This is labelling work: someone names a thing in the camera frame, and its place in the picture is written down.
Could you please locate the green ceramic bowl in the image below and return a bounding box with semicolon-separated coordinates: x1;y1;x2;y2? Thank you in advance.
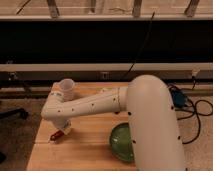
109;122;134;162

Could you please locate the clear plastic measuring cup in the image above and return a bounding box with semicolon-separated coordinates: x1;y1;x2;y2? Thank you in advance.
59;79;75;101

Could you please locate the dark red pepper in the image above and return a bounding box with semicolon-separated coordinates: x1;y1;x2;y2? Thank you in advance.
49;130;64;142

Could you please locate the black hanging cable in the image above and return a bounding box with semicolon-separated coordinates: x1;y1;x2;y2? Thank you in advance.
118;11;156;82

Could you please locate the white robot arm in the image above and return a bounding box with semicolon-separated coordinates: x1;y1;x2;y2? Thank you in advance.
41;75;187;171

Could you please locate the black chair base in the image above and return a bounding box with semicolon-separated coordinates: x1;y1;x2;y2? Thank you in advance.
0;108;29;119

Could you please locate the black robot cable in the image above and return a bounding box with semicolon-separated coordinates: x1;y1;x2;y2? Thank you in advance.
167;83;213;145

